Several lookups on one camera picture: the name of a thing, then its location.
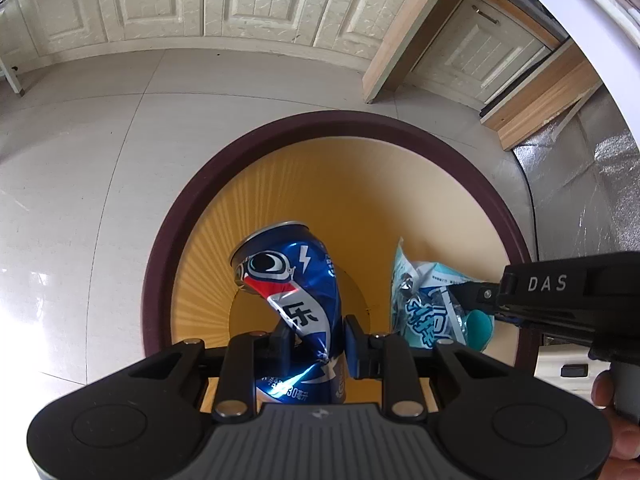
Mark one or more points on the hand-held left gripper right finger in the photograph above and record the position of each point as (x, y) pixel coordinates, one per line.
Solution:
(356, 355)

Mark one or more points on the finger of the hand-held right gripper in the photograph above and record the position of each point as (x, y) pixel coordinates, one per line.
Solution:
(477, 295)

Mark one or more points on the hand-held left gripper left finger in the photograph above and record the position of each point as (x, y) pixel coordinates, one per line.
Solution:
(280, 350)

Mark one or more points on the teal snack packet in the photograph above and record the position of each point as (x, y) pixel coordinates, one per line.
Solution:
(425, 310)

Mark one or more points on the crushed blue soda can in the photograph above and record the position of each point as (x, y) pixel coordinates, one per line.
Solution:
(305, 300)

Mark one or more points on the yellow bin with brown rim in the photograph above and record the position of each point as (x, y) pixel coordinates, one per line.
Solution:
(350, 185)

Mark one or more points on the person's right hand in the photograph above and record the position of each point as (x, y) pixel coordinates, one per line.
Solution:
(625, 435)

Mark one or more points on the silver foil mat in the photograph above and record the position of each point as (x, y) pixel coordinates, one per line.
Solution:
(590, 185)

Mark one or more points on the wooden board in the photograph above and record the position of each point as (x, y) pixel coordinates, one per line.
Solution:
(550, 100)

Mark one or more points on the wooden table leg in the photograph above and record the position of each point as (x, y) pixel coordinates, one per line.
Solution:
(415, 30)

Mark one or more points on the cream cabinet unit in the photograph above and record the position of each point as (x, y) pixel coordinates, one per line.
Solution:
(165, 0)

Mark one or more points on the white metal stand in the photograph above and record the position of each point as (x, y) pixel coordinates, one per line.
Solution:
(12, 75)

